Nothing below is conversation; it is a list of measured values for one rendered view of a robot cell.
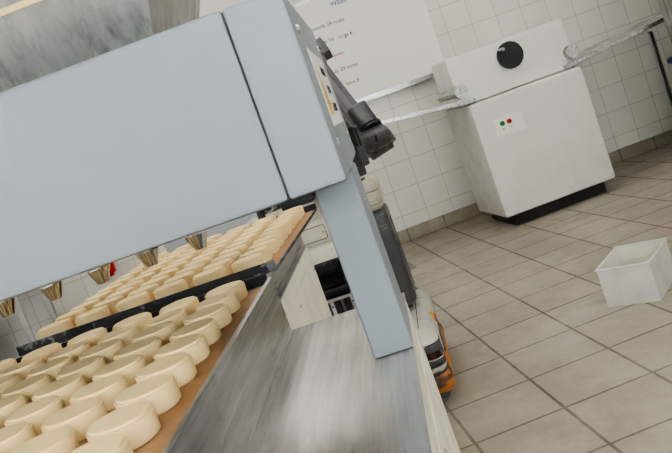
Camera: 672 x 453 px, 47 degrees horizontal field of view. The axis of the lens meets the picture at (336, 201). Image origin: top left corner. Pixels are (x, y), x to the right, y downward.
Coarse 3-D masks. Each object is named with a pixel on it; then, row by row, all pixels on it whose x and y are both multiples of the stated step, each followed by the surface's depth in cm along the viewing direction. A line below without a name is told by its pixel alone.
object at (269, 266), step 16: (304, 208) 167; (304, 224) 145; (240, 272) 109; (256, 272) 108; (192, 288) 109; (208, 288) 109; (144, 304) 110; (160, 304) 110; (96, 320) 111; (112, 320) 111; (48, 336) 112; (64, 336) 112
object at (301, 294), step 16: (304, 256) 158; (288, 272) 139; (304, 272) 151; (288, 288) 129; (304, 288) 143; (320, 288) 163; (288, 304) 124; (304, 304) 137; (320, 304) 156; (288, 320) 119; (304, 320) 132
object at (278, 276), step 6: (300, 240) 166; (294, 246) 156; (300, 246) 163; (294, 252) 153; (288, 258) 144; (294, 258) 151; (282, 264) 136; (288, 264) 142; (276, 270) 129; (282, 270) 134; (288, 270) 140; (270, 276) 122; (276, 276) 127; (282, 276) 132; (276, 282) 125; (282, 282) 130; (276, 288) 124
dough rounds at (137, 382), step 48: (240, 288) 94; (96, 336) 95; (144, 336) 82; (192, 336) 74; (0, 384) 84; (48, 384) 75; (96, 384) 68; (144, 384) 62; (192, 384) 65; (0, 432) 63; (48, 432) 58; (96, 432) 54; (144, 432) 54
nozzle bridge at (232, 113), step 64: (256, 0) 61; (128, 64) 62; (192, 64) 62; (256, 64) 61; (320, 64) 82; (0, 128) 63; (64, 128) 63; (128, 128) 62; (192, 128) 62; (256, 128) 62; (320, 128) 62; (0, 192) 63; (64, 192) 63; (128, 192) 63; (192, 192) 63; (256, 192) 62; (320, 192) 73; (0, 256) 64; (64, 256) 64; (128, 256) 64; (384, 256) 77; (384, 320) 74
